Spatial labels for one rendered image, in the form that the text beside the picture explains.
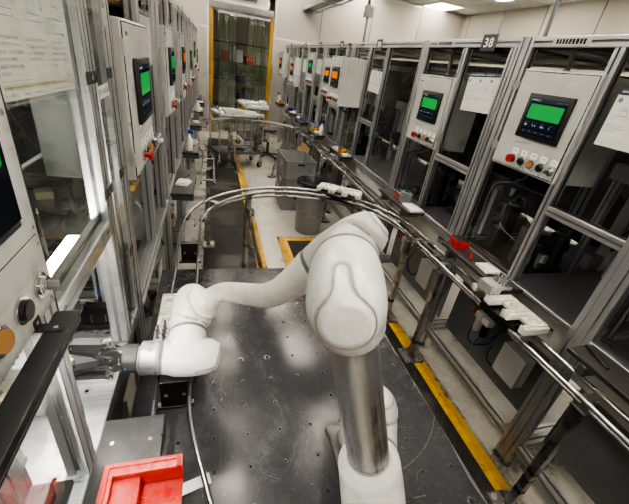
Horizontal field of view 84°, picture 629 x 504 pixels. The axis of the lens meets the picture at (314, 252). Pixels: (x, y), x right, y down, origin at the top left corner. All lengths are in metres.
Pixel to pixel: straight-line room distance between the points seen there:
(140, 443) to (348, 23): 9.19
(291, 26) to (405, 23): 2.76
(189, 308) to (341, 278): 0.62
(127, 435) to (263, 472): 0.42
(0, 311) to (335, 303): 0.43
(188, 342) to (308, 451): 0.54
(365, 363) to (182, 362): 0.52
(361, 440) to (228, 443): 0.56
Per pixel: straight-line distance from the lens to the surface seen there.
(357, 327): 0.54
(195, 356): 1.02
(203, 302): 1.06
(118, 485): 0.96
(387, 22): 9.90
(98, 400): 1.15
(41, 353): 0.62
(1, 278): 0.57
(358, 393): 0.73
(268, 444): 1.29
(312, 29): 9.30
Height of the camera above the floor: 1.77
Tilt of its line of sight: 28 degrees down
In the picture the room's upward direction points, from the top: 9 degrees clockwise
